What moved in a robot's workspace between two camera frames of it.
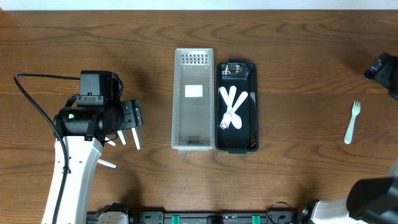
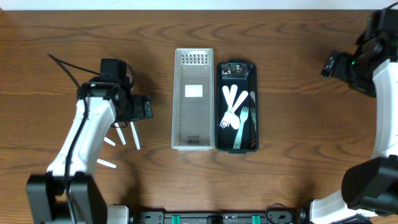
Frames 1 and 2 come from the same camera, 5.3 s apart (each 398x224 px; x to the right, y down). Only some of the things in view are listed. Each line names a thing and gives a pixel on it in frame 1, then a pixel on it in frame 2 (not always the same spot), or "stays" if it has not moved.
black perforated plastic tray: [243, 75] stays
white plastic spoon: [236, 119] → [234, 118]
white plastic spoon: [111, 142] stays
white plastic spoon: [121, 136] stays
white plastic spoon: [136, 139] stays
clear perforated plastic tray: [193, 112] stays
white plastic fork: [356, 111] → [244, 115]
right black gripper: [385, 71] → [342, 72]
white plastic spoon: [107, 163] stays
